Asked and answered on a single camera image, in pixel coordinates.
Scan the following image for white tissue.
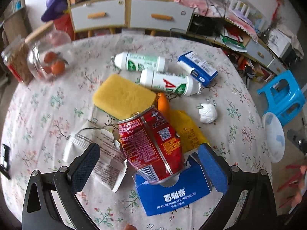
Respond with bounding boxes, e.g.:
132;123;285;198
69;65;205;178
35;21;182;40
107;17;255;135
199;103;218;124

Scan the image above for wooden cabinet with drawers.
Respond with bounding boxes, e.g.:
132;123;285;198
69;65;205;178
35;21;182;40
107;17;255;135
67;0;194;35

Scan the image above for glass jar with oranges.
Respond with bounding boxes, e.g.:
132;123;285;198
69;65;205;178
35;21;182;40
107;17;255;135
25;21;72;81

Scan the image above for plastic jar red label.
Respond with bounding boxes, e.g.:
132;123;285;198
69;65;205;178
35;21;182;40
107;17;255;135
1;35;33;86

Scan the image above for floral tablecloth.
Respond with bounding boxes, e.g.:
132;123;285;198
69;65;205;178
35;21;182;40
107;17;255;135
1;34;272;219

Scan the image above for black phone on table edge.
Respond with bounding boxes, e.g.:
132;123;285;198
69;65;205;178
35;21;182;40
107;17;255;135
0;144;11;180

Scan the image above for low tv cabinet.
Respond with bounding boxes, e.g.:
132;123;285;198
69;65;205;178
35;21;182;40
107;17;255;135
187;14;287;75

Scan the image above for yellow sponge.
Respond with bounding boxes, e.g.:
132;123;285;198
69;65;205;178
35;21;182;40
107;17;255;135
93;74;156;121

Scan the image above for yellow snack wrapper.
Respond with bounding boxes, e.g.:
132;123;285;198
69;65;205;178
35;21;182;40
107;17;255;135
170;110;209;154

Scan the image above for white trash bin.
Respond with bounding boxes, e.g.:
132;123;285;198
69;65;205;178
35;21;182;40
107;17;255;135
262;112;285;163

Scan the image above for white bottle red letters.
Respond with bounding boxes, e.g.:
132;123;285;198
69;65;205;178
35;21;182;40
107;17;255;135
140;69;201;96

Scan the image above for blue plastic stool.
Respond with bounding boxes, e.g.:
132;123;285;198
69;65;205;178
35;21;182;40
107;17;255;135
257;70;306;126

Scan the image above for white bottle green label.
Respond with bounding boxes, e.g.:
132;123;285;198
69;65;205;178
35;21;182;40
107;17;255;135
111;52;168;72

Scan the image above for blue biscuit box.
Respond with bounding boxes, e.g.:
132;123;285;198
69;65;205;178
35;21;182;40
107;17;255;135
133;150;213;216

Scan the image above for red bag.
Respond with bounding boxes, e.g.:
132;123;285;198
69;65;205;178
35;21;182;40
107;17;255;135
54;14;75;41

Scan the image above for person's right hand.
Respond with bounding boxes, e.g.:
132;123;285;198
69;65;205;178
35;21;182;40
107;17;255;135
291;165;306;207

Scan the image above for crushed red drink can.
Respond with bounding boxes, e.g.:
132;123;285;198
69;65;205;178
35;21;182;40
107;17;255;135
119;106;185;184

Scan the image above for small blue white carton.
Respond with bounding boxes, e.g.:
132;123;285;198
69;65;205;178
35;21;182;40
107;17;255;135
177;51;218;87

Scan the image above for torn white snack packet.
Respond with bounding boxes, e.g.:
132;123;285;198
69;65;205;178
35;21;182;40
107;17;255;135
62;122;127;193

